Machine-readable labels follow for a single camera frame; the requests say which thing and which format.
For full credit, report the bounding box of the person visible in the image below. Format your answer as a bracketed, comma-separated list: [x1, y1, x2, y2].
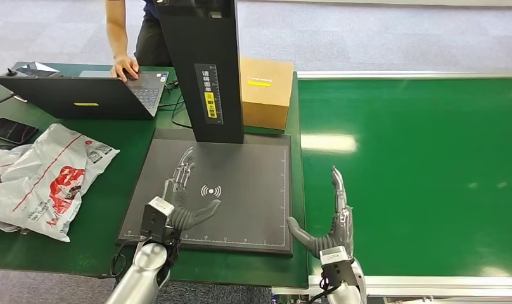
[105, 0, 174, 82]

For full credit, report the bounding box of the black inbound scanner machine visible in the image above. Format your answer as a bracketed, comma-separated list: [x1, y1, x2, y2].
[116, 0, 293, 257]

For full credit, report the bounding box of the green table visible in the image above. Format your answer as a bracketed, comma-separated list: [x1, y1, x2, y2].
[0, 61, 309, 289]

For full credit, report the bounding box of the black smartphone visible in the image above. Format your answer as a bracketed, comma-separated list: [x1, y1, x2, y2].
[0, 117, 39, 146]

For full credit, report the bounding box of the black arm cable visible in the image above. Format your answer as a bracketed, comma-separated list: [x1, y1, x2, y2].
[99, 239, 146, 280]
[305, 277, 341, 304]

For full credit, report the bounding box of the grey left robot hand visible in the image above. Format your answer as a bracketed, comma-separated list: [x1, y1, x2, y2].
[162, 146, 222, 232]

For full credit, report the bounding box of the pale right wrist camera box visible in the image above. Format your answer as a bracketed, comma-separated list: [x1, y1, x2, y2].
[319, 246, 352, 287]

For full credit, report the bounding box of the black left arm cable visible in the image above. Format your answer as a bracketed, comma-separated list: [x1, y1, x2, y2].
[99, 239, 146, 280]

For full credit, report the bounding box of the brown cardboard box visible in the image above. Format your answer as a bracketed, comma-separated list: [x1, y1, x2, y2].
[239, 56, 295, 131]

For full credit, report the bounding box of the person's hand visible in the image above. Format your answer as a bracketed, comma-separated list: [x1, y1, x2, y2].
[110, 54, 139, 82]

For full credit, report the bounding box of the white courier bag red print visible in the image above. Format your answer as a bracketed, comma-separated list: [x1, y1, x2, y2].
[0, 123, 121, 243]
[0, 144, 33, 234]

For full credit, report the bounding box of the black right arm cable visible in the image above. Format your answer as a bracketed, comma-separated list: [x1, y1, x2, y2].
[305, 277, 341, 304]

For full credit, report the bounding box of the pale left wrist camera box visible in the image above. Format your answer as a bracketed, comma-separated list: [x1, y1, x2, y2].
[140, 196, 176, 241]

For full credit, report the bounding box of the dark grey laptop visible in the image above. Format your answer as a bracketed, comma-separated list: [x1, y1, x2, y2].
[0, 70, 169, 121]

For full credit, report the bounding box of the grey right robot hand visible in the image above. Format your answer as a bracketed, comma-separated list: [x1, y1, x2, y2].
[286, 166, 355, 259]

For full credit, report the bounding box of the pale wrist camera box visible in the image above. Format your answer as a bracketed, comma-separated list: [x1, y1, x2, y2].
[140, 196, 176, 241]
[319, 246, 352, 287]

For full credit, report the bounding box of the green conveyor belt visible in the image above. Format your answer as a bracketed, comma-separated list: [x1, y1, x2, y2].
[298, 78, 512, 279]

